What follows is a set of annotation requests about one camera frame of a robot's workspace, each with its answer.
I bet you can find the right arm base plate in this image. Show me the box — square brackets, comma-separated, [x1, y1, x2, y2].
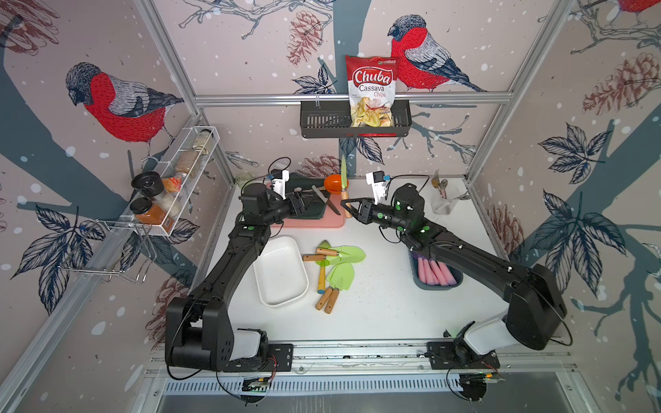
[423, 339, 501, 370]

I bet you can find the dark green cloth napkin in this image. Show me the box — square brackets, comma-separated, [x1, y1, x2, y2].
[285, 172, 331, 220]

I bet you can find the purple shovel pink handle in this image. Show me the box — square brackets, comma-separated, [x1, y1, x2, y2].
[417, 256, 429, 285]
[436, 262, 457, 286]
[426, 259, 442, 286]

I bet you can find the orange plastic bowl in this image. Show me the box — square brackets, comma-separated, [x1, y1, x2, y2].
[324, 174, 349, 194]

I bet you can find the green shovel yellow handle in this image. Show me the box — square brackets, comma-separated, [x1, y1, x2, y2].
[316, 240, 331, 294]

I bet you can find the clear glass with cutlery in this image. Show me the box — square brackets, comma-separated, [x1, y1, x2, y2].
[431, 170, 470, 215]

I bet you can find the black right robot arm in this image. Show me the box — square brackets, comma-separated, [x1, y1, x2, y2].
[341, 183, 567, 366]

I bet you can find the black lid spice jar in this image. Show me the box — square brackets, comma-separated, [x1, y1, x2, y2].
[131, 171, 165, 198]

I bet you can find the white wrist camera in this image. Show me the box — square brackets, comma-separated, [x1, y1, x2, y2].
[270, 170, 289, 199]
[366, 170, 391, 205]

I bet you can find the teal storage tray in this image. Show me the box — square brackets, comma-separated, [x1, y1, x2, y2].
[409, 252, 464, 291]

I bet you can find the Chuba cassava chips bag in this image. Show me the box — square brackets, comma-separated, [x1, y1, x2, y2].
[345, 56, 399, 127]

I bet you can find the white wire spice rack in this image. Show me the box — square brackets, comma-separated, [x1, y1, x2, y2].
[129, 126, 219, 237]

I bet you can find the black wire wall basket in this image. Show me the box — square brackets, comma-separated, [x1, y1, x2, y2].
[300, 101, 412, 139]

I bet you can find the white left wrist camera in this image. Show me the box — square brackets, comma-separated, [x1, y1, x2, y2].
[270, 170, 289, 199]

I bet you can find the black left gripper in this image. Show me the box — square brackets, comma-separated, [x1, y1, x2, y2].
[261, 192, 317, 227]

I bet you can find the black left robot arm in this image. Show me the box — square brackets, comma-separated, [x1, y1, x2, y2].
[165, 183, 313, 372]

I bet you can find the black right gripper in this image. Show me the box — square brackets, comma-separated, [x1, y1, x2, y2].
[341, 198, 411, 237]

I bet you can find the small green glass cup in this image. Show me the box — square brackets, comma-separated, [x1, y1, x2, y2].
[234, 171, 255, 188]

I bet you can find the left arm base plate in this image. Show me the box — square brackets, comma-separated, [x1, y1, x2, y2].
[222, 343, 294, 373]

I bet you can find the green shovel wooden handle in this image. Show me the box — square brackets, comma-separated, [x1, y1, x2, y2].
[301, 246, 367, 266]
[340, 155, 353, 219]
[315, 263, 355, 314]

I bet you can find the white handled knife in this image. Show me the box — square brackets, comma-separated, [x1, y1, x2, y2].
[312, 185, 341, 215]

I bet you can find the pink cutting board tray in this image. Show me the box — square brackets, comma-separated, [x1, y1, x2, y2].
[284, 194, 345, 229]

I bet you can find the white storage tray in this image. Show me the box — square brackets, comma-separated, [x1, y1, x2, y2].
[252, 237, 310, 308]

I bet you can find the orange spice jar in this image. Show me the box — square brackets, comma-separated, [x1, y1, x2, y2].
[129, 197, 174, 231]

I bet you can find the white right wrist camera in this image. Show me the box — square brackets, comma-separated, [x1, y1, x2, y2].
[366, 170, 391, 205]

